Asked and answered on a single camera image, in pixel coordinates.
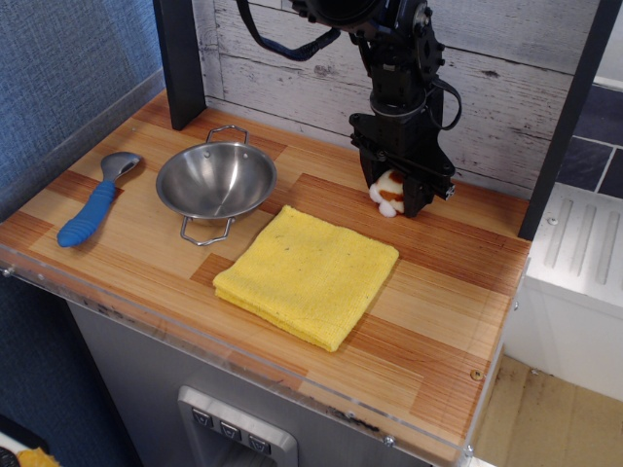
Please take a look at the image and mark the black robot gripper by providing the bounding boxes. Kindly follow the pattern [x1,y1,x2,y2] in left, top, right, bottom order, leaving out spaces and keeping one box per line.
[349,104,456,218]

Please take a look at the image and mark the plush shrimp toy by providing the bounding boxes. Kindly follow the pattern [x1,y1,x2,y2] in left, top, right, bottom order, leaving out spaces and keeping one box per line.
[369,169,405,218]

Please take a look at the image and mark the small steel wok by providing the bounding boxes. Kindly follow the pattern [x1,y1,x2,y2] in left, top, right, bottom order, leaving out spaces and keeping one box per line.
[156,125,277,246]

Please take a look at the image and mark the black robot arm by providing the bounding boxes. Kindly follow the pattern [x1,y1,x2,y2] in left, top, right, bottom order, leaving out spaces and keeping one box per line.
[292,1,457,218]

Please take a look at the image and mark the folded yellow cloth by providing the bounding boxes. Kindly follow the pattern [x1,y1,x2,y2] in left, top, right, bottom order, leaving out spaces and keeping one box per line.
[213,206,399,352]

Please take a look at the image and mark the white ribbed cabinet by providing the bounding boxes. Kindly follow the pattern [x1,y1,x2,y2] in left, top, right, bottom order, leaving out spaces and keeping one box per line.
[503,184,622,399]

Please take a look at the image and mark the clear acrylic edge guard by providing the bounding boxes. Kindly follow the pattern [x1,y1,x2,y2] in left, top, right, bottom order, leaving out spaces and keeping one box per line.
[1,235,530,466]

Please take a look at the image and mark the silver dispenser button panel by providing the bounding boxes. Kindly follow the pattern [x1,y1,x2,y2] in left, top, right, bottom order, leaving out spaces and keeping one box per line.
[177,385,299,466]

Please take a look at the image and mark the yellow object at corner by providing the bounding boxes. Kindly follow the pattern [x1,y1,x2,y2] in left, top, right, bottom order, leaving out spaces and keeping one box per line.
[15,449,60,467]

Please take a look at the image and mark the dark right upright post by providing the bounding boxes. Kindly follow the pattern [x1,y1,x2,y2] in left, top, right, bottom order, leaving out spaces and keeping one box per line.
[518,0,622,240]

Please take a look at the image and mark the dark upright post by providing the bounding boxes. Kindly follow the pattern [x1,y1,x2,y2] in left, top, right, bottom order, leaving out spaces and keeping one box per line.
[153,0,206,130]
[518,0,622,240]

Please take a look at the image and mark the dark left upright post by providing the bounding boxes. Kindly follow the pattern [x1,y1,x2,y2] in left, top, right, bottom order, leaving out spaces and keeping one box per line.
[153,0,206,130]

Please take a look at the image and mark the blue handled ice cream scoop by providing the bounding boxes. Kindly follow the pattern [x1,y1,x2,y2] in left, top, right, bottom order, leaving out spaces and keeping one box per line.
[56,152,141,248]

